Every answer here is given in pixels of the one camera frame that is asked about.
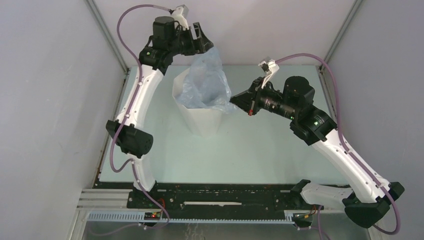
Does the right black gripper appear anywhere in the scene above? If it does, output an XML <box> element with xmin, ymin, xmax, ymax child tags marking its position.
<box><xmin>229</xmin><ymin>76</ymin><xmax>298</xmax><ymax>121</ymax></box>

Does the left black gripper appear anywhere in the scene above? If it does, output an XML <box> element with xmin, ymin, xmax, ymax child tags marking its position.
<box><xmin>168</xmin><ymin>23</ymin><xmax>214</xmax><ymax>57</ymax></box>

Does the blue plastic trash bag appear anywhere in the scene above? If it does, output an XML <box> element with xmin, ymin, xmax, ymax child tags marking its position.
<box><xmin>176</xmin><ymin>47</ymin><xmax>237</xmax><ymax>114</ymax></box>

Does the white translucent trash bin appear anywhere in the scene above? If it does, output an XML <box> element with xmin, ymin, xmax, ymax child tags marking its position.
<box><xmin>172</xmin><ymin>68</ymin><xmax>224</xmax><ymax>138</ymax></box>

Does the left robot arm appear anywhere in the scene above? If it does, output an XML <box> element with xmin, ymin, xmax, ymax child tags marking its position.
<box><xmin>105</xmin><ymin>16</ymin><xmax>214</xmax><ymax>208</ymax></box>

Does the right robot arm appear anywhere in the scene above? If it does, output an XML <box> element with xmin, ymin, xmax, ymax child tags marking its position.
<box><xmin>230</xmin><ymin>76</ymin><xmax>405</xmax><ymax>229</ymax></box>

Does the small lit circuit board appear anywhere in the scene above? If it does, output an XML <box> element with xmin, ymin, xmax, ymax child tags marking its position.
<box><xmin>143</xmin><ymin>212</ymin><xmax>162</xmax><ymax>221</ymax></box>

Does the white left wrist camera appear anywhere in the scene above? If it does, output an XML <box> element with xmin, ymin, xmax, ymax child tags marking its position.
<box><xmin>170</xmin><ymin>4</ymin><xmax>190</xmax><ymax>31</ymax></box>

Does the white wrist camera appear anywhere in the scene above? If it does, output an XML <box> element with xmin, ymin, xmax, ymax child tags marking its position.
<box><xmin>258</xmin><ymin>57</ymin><xmax>280</xmax><ymax>89</ymax></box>
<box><xmin>170</xmin><ymin>4</ymin><xmax>190</xmax><ymax>31</ymax></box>

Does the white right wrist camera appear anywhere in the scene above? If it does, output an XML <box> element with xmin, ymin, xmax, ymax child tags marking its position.
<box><xmin>258</xmin><ymin>57</ymin><xmax>280</xmax><ymax>89</ymax></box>

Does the white slotted cable duct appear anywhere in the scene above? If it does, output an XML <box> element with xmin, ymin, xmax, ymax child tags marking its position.
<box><xmin>86</xmin><ymin>210</ymin><xmax>296</xmax><ymax>224</ymax></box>

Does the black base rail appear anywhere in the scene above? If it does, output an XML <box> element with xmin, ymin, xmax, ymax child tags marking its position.
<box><xmin>125</xmin><ymin>182</ymin><xmax>326</xmax><ymax>223</ymax></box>

